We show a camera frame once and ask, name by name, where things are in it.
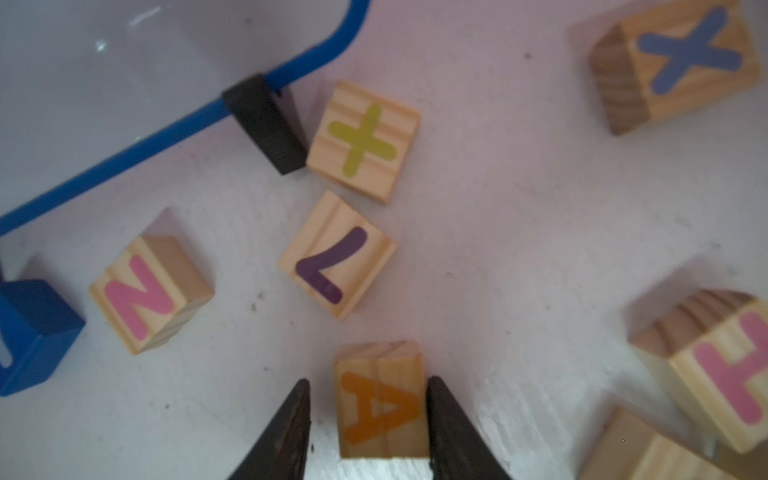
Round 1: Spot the blue framed whiteboard PEAR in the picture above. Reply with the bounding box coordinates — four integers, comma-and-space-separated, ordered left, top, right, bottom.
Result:
1, 1, 369, 233

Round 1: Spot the wooden block purple L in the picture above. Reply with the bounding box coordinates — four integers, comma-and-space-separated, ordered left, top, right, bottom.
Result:
278, 190, 397, 320

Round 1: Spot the wooden block pink N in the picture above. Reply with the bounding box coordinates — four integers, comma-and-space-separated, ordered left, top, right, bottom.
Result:
89, 235, 214, 355

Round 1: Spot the wooden block pink H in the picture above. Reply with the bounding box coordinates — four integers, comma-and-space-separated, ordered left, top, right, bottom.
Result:
629, 289, 767, 454

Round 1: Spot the wooden block green plus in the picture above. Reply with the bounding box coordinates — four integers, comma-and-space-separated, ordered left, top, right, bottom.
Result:
307, 80, 421, 205

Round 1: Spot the wooden block blue X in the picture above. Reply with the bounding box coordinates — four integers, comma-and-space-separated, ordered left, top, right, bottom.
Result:
589, 1, 761, 136

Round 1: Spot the wooden block orange O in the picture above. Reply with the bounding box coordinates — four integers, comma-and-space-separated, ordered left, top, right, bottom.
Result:
714, 442, 768, 480

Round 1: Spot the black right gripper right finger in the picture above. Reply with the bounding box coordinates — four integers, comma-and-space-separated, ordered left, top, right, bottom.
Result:
426, 376, 512, 480

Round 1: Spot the blue block number 7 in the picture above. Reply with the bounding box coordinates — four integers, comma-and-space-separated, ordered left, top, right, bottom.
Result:
1, 279, 85, 397

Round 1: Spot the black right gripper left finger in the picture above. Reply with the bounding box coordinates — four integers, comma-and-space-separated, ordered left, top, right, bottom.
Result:
229, 379, 311, 480

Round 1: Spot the wooden block orange A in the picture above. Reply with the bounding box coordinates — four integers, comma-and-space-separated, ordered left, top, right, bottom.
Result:
333, 340, 430, 459

